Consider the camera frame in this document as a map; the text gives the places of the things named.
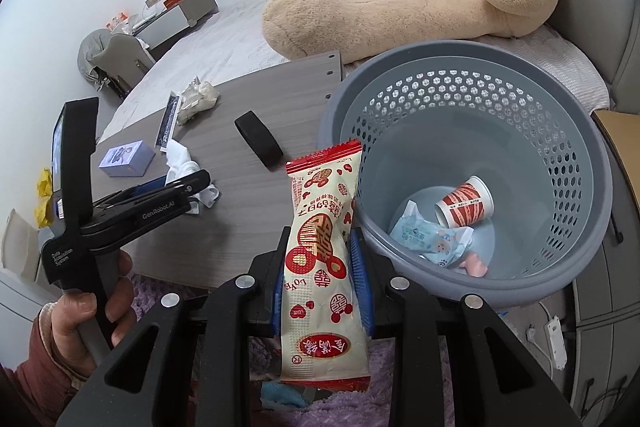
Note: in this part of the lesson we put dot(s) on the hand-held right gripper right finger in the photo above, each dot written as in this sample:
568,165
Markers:
357,277

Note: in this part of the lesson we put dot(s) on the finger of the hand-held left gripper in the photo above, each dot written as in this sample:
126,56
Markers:
150,187
192,184

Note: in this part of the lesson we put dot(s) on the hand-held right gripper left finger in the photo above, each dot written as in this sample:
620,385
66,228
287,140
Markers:
277,307

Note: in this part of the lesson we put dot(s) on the white tissue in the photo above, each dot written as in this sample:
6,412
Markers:
180,162

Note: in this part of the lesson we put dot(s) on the red and white snack packet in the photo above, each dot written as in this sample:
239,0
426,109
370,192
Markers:
320,257

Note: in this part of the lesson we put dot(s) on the blue and white wipes packet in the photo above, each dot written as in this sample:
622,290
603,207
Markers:
425,239

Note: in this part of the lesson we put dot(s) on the pink wrapper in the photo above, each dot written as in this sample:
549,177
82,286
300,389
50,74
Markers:
472,264

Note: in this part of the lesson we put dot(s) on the red and white paper cup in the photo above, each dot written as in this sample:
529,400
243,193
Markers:
465,204

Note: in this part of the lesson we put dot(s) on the grey perforated plastic basket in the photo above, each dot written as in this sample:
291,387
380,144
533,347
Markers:
400,142

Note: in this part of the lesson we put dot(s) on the person's left forearm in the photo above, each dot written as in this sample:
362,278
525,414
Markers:
30,387

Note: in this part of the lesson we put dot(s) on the person's left hand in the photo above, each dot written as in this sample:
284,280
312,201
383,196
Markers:
65,332

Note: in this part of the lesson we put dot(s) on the yellow plastic bag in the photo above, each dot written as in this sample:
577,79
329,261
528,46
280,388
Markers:
44,197

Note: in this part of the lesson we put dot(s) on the purple rabbit print box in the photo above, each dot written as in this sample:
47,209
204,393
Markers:
125,159

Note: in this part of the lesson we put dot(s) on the crumpled white paper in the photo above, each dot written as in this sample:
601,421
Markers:
197,99

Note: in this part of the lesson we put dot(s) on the light blue cloth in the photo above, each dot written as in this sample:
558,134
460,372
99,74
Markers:
282,394

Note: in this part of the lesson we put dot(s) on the purple fuzzy rug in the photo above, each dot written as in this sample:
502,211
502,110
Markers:
350,412

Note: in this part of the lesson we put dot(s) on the grey chair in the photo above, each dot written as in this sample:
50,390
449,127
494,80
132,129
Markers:
125,52

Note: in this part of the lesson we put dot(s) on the grey cloth on chair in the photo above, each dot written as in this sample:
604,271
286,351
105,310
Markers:
90,52

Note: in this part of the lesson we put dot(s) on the white and grey desk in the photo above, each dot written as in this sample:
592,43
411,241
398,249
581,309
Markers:
165,27

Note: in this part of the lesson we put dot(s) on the bed with grey sheet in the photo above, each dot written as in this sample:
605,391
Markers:
235,12

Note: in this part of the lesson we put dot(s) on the white power strip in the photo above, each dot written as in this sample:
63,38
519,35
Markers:
556,339

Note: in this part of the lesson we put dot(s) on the white waffle blanket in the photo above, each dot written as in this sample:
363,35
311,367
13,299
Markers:
565,57

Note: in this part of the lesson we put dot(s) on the grey padded headboard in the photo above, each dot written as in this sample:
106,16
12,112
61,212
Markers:
600,17

